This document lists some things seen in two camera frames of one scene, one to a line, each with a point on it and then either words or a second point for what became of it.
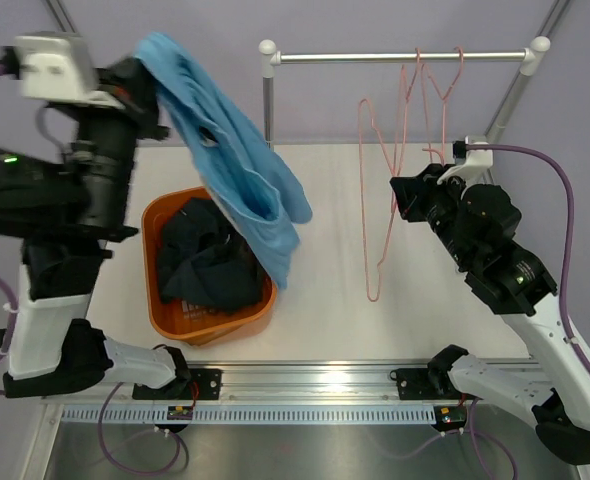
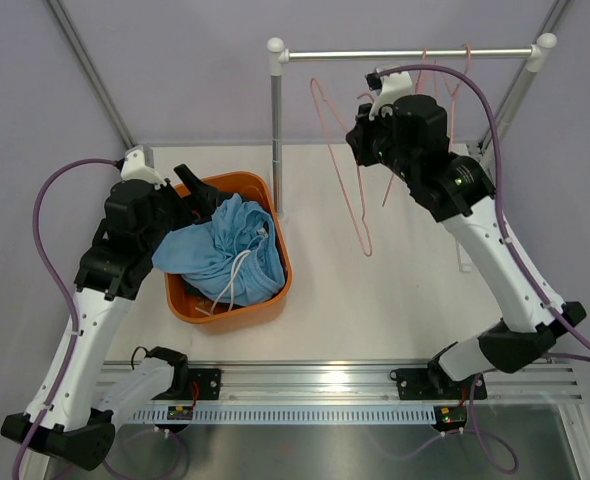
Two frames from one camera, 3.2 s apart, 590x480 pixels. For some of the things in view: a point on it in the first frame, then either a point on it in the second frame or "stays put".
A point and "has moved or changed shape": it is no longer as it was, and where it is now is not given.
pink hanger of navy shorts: x=405 y=111 has moved or changed shape
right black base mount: x=428 y=384 stays put
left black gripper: x=132 y=82 → x=187 y=215
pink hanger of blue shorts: x=371 y=298 → x=341 y=193
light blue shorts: x=250 y=185 → x=232 y=258
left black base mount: x=192 y=384 stays put
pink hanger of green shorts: x=425 y=72 → x=455 y=93
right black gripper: x=414 y=192 → x=360 y=137
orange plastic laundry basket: x=200 y=326 → x=186 y=306
